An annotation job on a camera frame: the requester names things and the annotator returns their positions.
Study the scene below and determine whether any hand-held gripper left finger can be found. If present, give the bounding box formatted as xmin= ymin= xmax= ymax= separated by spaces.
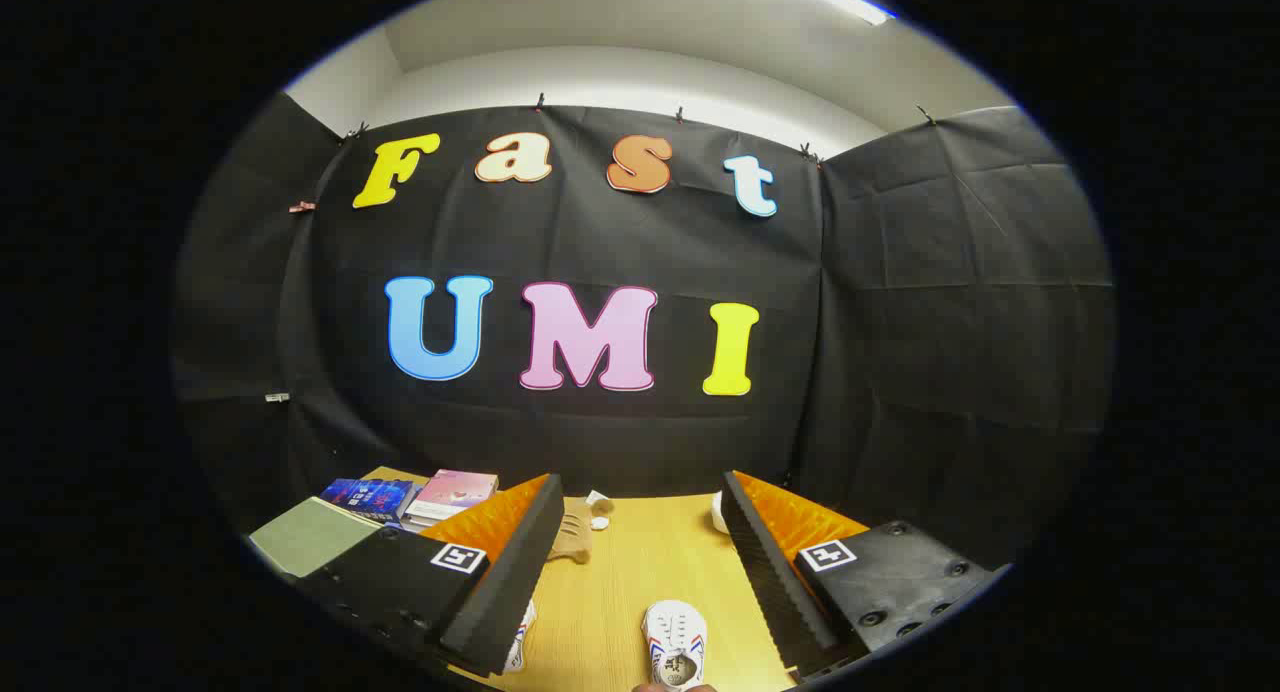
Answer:
xmin=298 ymin=472 xmax=567 ymax=678

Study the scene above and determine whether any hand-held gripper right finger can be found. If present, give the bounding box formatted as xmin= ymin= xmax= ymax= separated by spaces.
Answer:
xmin=720 ymin=470 xmax=1001 ymax=683

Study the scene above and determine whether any white striped canvas shoe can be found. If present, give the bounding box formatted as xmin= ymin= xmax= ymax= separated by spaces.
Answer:
xmin=503 ymin=600 xmax=538 ymax=673
xmin=641 ymin=599 xmax=708 ymax=690

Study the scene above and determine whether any cream fabric storage box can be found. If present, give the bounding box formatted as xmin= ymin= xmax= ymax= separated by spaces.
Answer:
xmin=248 ymin=496 xmax=384 ymax=580

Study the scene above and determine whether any brown plush toy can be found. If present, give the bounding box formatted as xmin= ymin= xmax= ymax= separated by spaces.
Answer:
xmin=548 ymin=489 xmax=613 ymax=565

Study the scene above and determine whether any pink book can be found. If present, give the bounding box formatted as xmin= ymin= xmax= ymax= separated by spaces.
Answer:
xmin=405 ymin=469 xmax=499 ymax=523

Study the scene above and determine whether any blue book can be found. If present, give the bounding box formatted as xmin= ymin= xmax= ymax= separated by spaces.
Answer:
xmin=320 ymin=478 xmax=416 ymax=523

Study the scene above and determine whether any black backdrop cloth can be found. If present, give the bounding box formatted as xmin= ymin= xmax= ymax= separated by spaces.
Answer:
xmin=172 ymin=92 xmax=1116 ymax=573

